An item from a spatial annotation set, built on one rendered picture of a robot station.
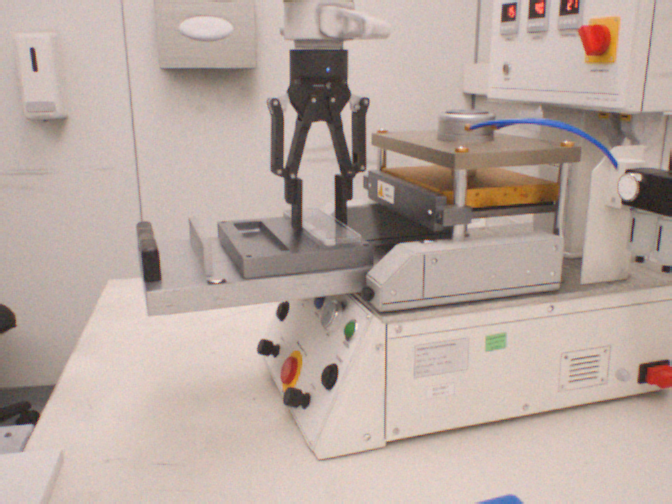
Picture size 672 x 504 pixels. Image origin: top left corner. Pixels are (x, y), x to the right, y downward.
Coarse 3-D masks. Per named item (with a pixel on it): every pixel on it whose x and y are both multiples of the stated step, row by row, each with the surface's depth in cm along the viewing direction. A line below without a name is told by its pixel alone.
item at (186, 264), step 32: (192, 224) 87; (160, 256) 87; (192, 256) 87; (224, 256) 86; (160, 288) 74; (192, 288) 75; (224, 288) 76; (256, 288) 77; (288, 288) 78; (320, 288) 80; (352, 288) 81
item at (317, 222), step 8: (304, 216) 93; (312, 216) 93; (320, 216) 93; (328, 216) 93; (304, 224) 88; (312, 224) 88; (320, 224) 88; (328, 224) 88; (336, 224) 88; (312, 232) 84; (320, 232) 84; (328, 232) 84; (336, 232) 84; (344, 232) 84; (352, 232) 84
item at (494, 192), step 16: (400, 176) 95; (416, 176) 93; (432, 176) 93; (448, 176) 93; (480, 176) 93; (496, 176) 93; (512, 176) 93; (528, 176) 93; (448, 192) 83; (480, 192) 84; (496, 192) 85; (512, 192) 86; (528, 192) 86; (544, 192) 87; (480, 208) 85; (496, 208) 86; (512, 208) 87; (528, 208) 87; (544, 208) 88
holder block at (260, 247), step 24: (240, 240) 85; (264, 240) 90; (288, 240) 85; (312, 240) 84; (240, 264) 79; (264, 264) 78; (288, 264) 79; (312, 264) 80; (336, 264) 81; (360, 264) 82
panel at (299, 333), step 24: (288, 312) 103; (312, 312) 94; (360, 312) 81; (288, 336) 99; (312, 336) 92; (336, 336) 85; (360, 336) 79; (264, 360) 105; (312, 360) 89; (336, 360) 83; (312, 384) 87; (336, 384) 81; (312, 408) 84; (312, 432) 82
